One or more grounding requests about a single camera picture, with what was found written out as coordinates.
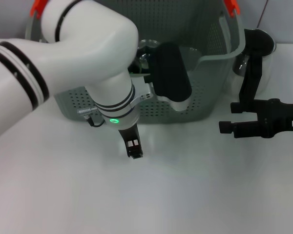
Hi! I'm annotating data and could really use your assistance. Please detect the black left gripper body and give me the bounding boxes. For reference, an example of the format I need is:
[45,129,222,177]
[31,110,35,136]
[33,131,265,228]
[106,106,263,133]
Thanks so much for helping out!
[117,123,144,156]

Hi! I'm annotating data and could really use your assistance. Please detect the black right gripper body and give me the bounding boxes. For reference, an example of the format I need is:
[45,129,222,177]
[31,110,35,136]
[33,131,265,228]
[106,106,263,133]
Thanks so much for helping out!
[255,97,293,139]

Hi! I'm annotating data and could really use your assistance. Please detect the glass teacup black holder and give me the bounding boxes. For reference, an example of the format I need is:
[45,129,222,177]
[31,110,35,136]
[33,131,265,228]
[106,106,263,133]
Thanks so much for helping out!
[130,39,161,74]

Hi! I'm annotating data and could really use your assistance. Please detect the grey-green perforated storage basket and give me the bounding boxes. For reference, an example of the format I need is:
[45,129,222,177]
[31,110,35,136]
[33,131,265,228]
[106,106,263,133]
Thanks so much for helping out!
[25,0,246,125]

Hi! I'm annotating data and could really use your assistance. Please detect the left gripper connector cable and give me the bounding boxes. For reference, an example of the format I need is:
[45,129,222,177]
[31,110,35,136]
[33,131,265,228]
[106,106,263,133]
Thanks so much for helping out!
[77,107,105,128]

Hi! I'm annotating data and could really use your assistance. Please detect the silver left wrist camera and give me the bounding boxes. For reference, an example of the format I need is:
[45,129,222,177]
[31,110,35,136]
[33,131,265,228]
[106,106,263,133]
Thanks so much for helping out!
[144,42,193,112]

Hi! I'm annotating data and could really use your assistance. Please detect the thin black camera cable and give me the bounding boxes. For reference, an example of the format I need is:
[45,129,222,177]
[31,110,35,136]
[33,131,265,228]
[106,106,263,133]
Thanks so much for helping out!
[257,0,270,28]

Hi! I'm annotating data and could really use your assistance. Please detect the orange basket carry handle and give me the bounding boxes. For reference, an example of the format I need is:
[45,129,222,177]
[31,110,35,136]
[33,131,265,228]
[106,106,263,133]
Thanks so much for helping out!
[30,0,241,19]

